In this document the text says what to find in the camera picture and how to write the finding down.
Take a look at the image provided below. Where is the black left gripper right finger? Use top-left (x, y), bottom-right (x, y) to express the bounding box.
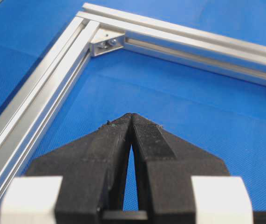
top-left (131, 113), bottom-right (230, 217)

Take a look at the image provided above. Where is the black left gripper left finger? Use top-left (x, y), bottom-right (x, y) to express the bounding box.
top-left (25, 113), bottom-right (132, 217)

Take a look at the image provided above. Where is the aluminium extrusion frame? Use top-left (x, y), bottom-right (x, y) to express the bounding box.
top-left (0, 3), bottom-right (266, 200)

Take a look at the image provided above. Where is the silver corner bracket with bolts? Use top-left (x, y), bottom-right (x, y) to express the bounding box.
top-left (90, 28), bottom-right (125, 57)

